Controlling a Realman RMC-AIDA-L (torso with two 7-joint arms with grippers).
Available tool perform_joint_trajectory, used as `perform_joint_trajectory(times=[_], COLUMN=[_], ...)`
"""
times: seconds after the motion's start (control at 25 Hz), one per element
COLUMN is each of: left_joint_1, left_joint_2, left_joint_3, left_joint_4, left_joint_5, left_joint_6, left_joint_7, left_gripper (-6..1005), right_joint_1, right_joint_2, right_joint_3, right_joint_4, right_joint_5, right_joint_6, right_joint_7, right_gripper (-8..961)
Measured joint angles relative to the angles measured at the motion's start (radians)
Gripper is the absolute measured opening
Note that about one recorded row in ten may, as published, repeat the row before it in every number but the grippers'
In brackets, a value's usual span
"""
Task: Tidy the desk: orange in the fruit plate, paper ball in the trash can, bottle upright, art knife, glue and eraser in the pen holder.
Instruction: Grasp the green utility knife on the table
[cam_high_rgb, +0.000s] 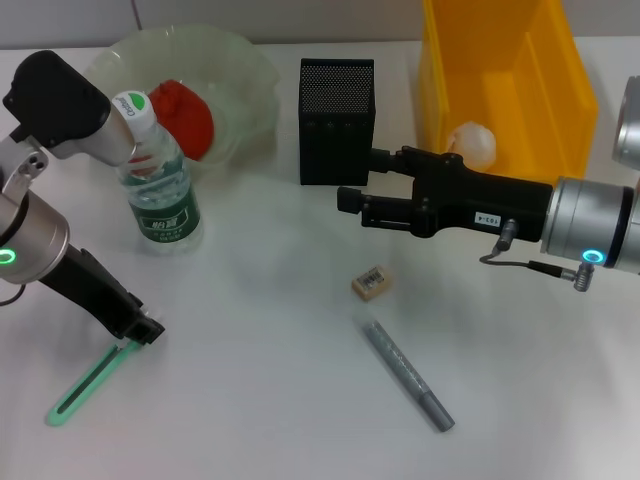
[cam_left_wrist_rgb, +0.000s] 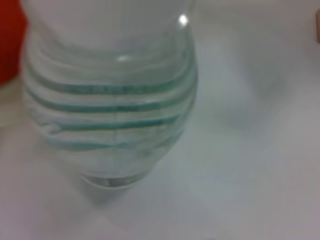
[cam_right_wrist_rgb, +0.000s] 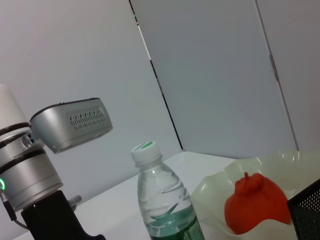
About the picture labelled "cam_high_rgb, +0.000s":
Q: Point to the white paper ball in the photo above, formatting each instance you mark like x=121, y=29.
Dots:
x=475, y=142

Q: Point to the clear water bottle green label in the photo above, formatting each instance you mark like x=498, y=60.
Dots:
x=165, y=220

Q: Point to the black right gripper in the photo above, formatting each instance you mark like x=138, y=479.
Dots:
x=485, y=200

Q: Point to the black mesh pen holder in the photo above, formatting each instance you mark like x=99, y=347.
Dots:
x=335, y=140

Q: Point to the beige eraser with barcode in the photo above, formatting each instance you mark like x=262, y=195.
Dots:
x=371, y=284

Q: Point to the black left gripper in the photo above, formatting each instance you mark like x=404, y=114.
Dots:
x=90, y=290

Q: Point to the red-orange toy orange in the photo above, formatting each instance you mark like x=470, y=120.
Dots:
x=190, y=120

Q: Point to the grey marker pen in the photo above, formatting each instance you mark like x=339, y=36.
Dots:
x=400, y=365

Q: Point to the white and silver left arm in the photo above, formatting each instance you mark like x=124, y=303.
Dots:
x=30, y=235

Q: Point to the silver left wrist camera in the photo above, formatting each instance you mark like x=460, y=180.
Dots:
x=60, y=100

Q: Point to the pale green glass fruit plate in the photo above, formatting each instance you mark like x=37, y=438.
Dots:
x=235, y=75

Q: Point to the yellow plastic storage bin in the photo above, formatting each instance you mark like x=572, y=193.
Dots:
x=510, y=75

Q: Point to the mint green utility knife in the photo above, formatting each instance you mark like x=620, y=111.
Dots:
x=75, y=395

